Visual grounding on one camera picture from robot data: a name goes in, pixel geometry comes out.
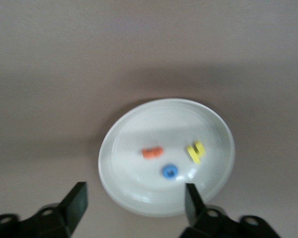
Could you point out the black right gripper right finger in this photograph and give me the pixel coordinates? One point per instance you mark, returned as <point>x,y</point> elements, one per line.
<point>196,215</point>

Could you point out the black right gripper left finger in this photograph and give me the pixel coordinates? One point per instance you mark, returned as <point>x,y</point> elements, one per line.
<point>72,213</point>

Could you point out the blue foam letter o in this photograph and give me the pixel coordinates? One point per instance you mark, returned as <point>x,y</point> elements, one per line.
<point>164,171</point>

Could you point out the yellow foam letter h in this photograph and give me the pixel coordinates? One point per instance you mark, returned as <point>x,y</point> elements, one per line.
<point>192,153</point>

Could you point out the orange foam letter m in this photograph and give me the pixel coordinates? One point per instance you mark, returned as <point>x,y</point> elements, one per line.
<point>147,153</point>

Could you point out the beige plate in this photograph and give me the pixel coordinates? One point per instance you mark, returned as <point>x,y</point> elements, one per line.
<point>164,124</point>

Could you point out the brown table cover sheet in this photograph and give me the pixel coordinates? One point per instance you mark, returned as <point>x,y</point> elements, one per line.
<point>39,49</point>

